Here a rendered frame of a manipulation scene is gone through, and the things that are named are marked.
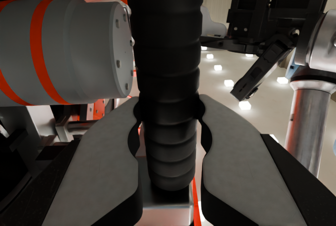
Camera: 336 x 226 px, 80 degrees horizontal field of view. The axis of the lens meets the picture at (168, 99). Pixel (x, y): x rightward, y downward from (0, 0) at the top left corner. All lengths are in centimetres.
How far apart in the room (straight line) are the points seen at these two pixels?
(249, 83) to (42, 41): 29
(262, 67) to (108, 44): 23
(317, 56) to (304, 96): 36
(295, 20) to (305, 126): 37
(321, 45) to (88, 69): 27
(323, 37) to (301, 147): 39
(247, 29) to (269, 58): 5
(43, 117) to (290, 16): 40
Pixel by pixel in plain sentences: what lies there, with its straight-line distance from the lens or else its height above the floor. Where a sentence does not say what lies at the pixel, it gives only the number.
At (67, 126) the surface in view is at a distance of 42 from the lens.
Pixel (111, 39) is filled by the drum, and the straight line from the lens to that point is 24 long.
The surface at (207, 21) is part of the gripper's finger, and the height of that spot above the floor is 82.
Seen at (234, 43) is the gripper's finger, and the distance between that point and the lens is 33.
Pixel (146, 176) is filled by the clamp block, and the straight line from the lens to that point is 17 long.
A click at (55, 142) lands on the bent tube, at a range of 39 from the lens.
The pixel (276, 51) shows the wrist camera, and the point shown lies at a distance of 34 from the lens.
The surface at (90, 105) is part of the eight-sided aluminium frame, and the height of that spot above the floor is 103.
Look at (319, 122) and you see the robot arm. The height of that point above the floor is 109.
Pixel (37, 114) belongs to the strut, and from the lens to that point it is 38.
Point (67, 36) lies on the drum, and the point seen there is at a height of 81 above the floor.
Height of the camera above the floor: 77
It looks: 30 degrees up
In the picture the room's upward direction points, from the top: 178 degrees clockwise
